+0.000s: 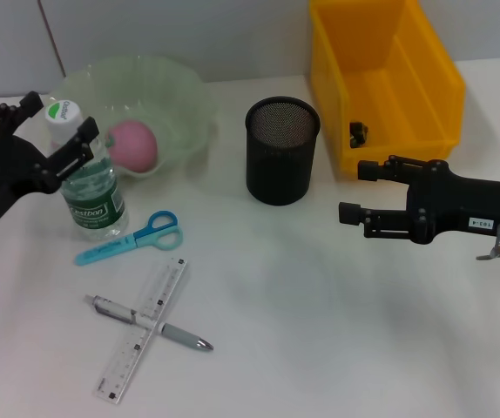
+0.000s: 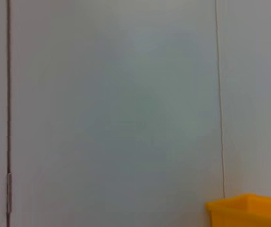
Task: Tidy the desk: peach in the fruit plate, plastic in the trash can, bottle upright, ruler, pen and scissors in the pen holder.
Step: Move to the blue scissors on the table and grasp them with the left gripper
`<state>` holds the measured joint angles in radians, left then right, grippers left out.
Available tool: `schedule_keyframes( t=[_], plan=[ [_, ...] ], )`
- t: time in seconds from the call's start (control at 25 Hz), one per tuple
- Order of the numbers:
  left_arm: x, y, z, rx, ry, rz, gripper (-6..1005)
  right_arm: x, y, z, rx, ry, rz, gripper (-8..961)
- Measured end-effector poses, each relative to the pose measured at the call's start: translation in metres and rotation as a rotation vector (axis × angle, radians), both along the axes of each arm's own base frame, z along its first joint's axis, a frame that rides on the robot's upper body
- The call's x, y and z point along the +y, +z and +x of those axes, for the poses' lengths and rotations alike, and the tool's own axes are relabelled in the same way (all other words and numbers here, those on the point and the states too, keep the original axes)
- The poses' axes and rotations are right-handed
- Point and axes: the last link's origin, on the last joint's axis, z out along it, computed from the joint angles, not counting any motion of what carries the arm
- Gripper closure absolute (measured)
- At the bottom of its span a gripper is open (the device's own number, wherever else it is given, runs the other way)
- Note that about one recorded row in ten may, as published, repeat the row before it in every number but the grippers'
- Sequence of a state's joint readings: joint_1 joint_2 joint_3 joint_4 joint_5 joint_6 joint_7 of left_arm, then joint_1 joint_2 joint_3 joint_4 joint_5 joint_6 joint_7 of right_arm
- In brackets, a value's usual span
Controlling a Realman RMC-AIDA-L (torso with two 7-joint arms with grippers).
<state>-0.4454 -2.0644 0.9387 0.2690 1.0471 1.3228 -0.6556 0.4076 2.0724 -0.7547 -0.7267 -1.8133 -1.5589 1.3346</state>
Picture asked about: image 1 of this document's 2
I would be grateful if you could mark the yellow plastic bin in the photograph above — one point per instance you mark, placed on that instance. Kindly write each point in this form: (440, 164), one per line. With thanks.
(389, 87)

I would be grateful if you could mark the black mesh pen cup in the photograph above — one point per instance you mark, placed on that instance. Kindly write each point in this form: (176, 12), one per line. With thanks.
(280, 165)

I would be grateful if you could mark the blue scissors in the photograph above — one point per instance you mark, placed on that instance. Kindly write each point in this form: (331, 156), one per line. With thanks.
(110, 250)

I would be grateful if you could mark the pale green glass fruit bowl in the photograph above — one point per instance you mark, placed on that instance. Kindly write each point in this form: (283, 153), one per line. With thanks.
(158, 96)

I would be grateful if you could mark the clear plastic ruler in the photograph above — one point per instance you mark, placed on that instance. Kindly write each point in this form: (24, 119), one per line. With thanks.
(163, 287)

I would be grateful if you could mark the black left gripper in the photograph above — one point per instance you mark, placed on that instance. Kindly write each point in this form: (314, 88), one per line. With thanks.
(2, 174)

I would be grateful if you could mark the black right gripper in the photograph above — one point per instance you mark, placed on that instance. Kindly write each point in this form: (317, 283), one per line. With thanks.
(472, 204)

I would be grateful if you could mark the clear green-label water bottle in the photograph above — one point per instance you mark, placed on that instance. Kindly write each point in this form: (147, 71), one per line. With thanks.
(93, 209)

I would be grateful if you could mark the white grey ballpoint pen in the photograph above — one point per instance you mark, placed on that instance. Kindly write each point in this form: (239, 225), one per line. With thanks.
(180, 337)

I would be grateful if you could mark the green plastic wrapper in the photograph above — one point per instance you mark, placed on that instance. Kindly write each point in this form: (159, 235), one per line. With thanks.
(358, 135)

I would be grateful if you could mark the pink toy peach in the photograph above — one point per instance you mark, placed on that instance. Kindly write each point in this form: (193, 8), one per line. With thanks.
(134, 146)

